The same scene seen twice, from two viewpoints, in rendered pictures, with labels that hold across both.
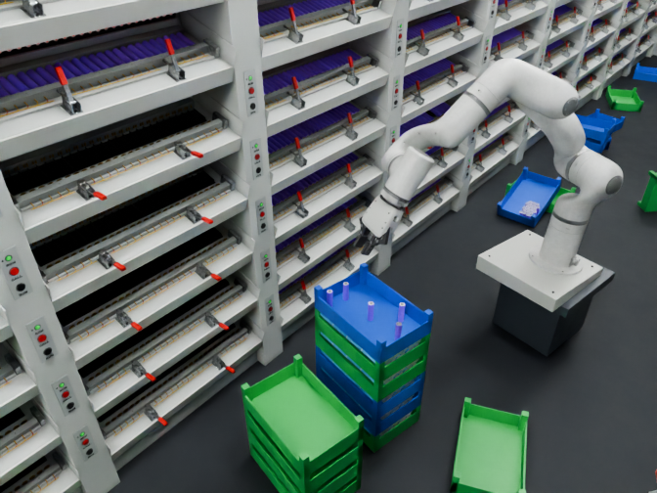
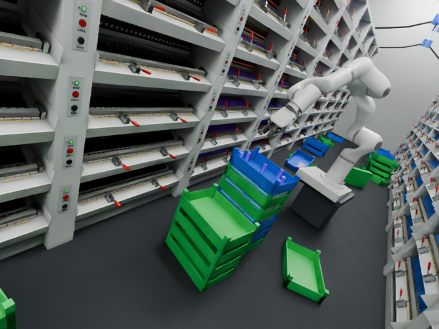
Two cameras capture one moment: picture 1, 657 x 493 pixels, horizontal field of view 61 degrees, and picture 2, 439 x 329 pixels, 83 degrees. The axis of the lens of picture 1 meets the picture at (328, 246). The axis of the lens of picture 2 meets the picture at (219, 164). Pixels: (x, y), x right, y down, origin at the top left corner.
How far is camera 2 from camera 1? 74 cm
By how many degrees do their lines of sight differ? 16
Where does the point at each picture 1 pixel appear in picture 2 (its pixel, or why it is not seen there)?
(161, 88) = not seen: outside the picture
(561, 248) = (340, 173)
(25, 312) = (74, 64)
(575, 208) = (354, 154)
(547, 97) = (379, 83)
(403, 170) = (306, 94)
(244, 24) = not seen: outside the picture
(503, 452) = (306, 270)
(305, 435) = (219, 229)
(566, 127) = (371, 108)
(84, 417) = (73, 177)
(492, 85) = (359, 66)
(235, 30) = not seen: outside the picture
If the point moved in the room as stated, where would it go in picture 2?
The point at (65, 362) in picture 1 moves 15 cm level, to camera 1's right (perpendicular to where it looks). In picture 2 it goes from (80, 125) to (128, 138)
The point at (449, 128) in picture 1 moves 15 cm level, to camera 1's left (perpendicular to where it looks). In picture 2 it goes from (334, 79) to (308, 69)
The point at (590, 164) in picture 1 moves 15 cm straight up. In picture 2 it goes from (369, 133) to (383, 111)
